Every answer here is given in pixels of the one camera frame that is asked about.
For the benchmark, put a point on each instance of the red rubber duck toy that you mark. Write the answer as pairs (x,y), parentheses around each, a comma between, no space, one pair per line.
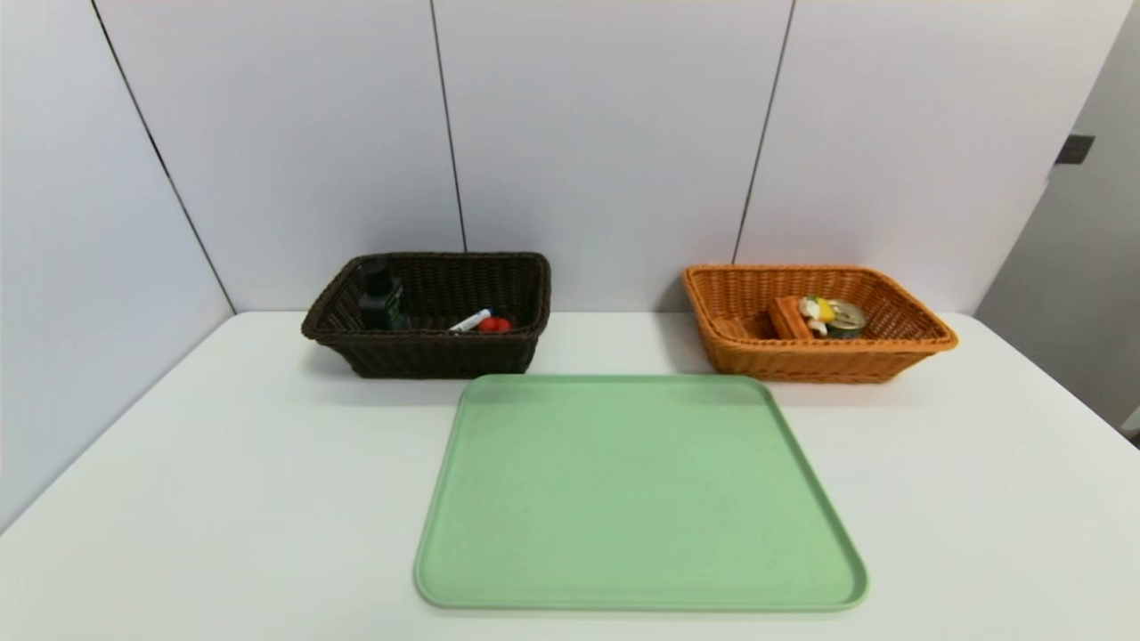
(495,325)

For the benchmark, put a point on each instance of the white blue marker pen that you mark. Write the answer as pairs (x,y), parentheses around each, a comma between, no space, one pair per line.
(470,321)

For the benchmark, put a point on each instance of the black pump soap bottle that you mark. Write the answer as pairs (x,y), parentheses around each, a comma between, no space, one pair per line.
(381,303)

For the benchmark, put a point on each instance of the orange cake slice toy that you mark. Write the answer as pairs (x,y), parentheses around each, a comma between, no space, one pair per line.
(788,319)

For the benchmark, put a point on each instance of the small food tin can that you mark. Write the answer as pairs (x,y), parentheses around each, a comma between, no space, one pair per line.
(850,319)

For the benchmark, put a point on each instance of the dark brown wicker basket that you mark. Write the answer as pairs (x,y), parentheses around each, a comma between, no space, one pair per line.
(427,356)

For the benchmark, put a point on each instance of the orange wicker basket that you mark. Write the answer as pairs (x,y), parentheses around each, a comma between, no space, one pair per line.
(802,361)

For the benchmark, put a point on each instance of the light green plastic tray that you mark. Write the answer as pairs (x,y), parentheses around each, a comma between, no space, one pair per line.
(623,499)

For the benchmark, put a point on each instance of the dark wall plate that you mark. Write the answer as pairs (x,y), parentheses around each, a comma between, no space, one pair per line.
(1075,150)

